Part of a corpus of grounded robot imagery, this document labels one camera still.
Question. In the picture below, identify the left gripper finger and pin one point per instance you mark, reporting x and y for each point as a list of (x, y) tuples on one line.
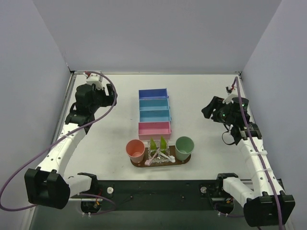
[(115, 95), (110, 89)]

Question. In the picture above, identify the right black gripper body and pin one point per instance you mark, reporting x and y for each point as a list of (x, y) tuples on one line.
[(213, 110)]

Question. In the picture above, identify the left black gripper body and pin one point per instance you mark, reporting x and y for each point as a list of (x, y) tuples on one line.
[(108, 95)]

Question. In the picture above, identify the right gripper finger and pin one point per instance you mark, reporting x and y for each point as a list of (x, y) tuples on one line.
[(215, 113), (208, 110)]

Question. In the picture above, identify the green plastic cup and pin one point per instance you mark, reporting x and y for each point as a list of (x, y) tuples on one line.
[(184, 146)]

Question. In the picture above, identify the yellow-green toothpaste tube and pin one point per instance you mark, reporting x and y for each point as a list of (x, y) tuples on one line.
[(163, 145), (153, 146)]

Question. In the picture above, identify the pink plastic cup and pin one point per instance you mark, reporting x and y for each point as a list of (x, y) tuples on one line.
[(135, 150)]

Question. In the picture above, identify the white toothbrush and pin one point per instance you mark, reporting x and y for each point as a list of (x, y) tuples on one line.
[(169, 158)]

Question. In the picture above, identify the clear textured plastic box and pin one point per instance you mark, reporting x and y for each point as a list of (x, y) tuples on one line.
[(157, 160)]

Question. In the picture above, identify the pink toothbrush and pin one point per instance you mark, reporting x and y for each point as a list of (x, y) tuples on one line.
[(150, 157)]

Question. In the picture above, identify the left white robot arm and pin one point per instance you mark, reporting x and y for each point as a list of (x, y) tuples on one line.
[(46, 185)]

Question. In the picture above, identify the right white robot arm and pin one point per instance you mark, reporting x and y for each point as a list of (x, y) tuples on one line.
[(266, 203)]

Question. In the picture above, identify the light blue toothbrush bin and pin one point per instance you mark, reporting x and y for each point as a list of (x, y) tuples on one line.
[(155, 116)]

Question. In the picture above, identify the light blue toothpaste bin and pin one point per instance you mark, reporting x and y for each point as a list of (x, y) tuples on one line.
[(154, 104)]

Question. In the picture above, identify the brown wooden oval tray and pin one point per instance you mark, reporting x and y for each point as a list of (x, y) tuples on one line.
[(178, 162)]

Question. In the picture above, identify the dark blue bin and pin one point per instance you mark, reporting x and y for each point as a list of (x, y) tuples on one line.
[(149, 94)]

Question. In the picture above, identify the pink bin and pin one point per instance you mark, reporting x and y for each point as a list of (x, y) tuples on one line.
[(154, 130)]

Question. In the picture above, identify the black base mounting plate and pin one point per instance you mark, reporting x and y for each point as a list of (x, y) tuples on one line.
[(163, 195)]

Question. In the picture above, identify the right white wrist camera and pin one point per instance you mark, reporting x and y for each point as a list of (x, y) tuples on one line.
[(231, 93)]

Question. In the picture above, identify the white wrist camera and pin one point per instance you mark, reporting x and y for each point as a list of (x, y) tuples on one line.
[(231, 93), (94, 79)]

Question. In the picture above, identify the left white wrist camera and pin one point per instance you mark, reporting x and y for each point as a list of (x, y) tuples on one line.
[(94, 79)]

